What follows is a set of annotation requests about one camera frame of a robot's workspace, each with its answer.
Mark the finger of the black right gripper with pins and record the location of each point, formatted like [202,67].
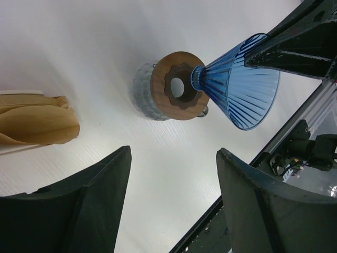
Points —
[304,43]

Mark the grey glass coffee server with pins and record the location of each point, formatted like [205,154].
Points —
[171,97]

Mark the orange coffee filter box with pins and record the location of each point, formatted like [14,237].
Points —
[22,121]

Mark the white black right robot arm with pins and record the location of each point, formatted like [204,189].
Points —
[292,147]

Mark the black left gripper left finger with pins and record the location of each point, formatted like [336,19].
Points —
[80,213]

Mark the blue plastic coffee dripper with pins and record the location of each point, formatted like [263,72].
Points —
[244,94]

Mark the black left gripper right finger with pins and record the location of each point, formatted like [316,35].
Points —
[264,214]

